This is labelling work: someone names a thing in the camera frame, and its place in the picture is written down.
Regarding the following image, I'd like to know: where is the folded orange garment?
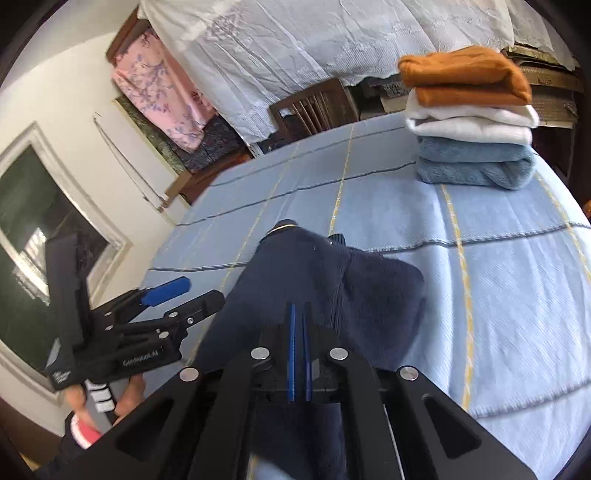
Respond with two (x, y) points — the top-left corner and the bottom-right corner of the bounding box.
(398, 46), (533, 107)

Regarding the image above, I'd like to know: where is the person's left forearm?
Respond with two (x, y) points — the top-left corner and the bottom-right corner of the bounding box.
(25, 411), (105, 480)

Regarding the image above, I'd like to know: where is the white wall conduit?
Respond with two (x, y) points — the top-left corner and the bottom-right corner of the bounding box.
(92, 113), (178, 224)

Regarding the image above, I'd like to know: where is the pink floral cloth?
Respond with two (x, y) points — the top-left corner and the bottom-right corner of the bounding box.
(113, 28), (218, 151)

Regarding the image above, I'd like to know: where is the folded light blue garment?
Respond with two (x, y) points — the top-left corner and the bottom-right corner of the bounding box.
(416, 136), (537, 191)

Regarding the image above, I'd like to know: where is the light blue plaid blanket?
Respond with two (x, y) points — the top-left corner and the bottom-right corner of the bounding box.
(139, 111), (591, 480)

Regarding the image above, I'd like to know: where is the wooden bed frame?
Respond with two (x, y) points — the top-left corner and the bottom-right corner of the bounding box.
(106, 7), (153, 63)

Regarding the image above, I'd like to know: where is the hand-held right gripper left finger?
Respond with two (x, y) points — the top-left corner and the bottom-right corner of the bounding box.
(48, 302), (296, 480)

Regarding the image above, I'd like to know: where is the folded white garment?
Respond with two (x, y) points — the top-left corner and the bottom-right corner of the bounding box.
(405, 99), (540, 144)

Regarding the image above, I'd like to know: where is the person's left hand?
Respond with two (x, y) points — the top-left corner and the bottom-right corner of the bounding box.
(62, 375), (147, 437)

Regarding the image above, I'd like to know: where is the dark blue patterned cloth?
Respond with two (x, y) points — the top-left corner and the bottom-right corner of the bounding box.
(173, 115), (252, 174)

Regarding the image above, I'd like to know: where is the dark wooden chair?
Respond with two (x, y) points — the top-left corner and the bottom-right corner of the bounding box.
(269, 78), (361, 144)

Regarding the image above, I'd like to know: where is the white lace bed cover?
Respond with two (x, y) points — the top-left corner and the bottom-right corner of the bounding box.
(139, 0), (573, 144)

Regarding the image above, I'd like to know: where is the white framed window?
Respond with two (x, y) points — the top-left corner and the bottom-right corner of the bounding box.
(0, 122), (134, 407)

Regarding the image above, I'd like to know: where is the green marbled slab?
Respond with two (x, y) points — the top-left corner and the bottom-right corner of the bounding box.
(115, 97), (190, 176)

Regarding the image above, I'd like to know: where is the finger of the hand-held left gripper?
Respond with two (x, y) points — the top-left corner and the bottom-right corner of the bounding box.
(108, 290), (226, 344)
(95, 276), (191, 324)

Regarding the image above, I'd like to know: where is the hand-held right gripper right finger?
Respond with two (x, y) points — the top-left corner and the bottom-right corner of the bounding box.
(302, 305), (539, 480)

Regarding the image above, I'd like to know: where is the wooden cabinet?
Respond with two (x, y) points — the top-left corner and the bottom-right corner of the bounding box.
(166, 152), (252, 206)

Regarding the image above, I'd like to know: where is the navy knit sweater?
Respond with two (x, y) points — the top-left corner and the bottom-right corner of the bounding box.
(182, 219), (426, 480)

